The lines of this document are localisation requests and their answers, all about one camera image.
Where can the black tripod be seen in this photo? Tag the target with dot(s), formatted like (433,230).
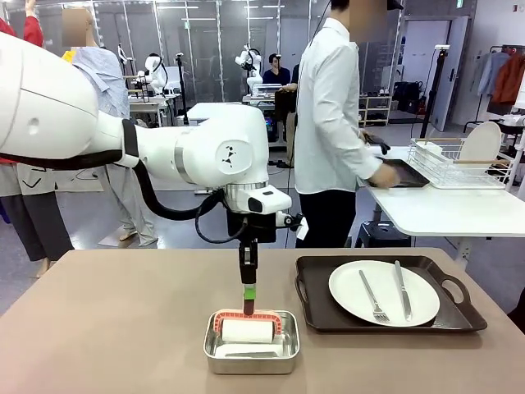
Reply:
(182,90)

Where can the background workbench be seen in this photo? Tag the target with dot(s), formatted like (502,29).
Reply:
(147,102)

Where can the white cutlery holder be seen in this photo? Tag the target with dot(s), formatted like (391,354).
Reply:
(428,149)

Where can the man in white shirt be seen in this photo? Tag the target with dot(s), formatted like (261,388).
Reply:
(328,123)

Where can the silver fork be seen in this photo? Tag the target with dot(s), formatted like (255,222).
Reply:
(372,295)

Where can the silver knife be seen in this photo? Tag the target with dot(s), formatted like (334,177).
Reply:
(403,295)

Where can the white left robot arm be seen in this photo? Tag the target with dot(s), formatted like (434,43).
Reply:
(49,102)

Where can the grey door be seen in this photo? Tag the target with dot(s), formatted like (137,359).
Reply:
(422,49)

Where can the orange hanging jacket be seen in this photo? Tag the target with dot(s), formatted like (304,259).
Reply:
(510,78)

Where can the rectangular steel tray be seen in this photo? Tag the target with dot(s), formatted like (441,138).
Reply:
(250,367)

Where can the man's left hand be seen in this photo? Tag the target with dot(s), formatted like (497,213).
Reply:
(367,136)

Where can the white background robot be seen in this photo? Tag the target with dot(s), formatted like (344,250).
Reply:
(153,65)
(252,61)

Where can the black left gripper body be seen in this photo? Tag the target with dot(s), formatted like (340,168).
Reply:
(258,227)

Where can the white side table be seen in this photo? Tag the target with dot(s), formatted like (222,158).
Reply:
(451,209)

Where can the seated person in navy top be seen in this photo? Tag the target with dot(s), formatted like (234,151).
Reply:
(275,76)

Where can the black stand with white box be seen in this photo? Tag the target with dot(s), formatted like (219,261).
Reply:
(435,82)

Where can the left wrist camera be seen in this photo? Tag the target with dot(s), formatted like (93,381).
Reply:
(293,221)

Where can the person in yellow hoodie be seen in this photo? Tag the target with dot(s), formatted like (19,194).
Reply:
(69,56)

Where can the white background desk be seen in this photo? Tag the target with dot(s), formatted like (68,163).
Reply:
(205,111)

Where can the dark cloth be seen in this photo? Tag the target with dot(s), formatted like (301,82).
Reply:
(379,144)

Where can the man's right forearm white sleeve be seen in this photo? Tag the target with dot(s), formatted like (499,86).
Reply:
(365,160)

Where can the black clothes rack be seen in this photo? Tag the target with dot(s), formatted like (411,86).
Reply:
(476,119)

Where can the light blue hanging shirt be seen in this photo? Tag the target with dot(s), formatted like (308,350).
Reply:
(490,70)

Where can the black bags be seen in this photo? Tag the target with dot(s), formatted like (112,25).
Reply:
(408,96)

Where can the white shoe rack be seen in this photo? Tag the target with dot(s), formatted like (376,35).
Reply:
(375,108)

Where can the black stool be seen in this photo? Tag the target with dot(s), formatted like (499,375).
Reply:
(381,236)

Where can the man's right hand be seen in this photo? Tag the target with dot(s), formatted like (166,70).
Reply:
(384,175)

